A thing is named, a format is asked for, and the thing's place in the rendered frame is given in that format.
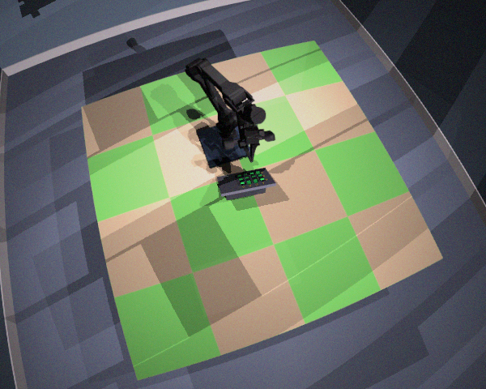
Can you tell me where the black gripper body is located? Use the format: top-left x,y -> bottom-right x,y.
222,122 -> 275,149

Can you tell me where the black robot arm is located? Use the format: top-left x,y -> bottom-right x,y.
185,58 -> 266,145

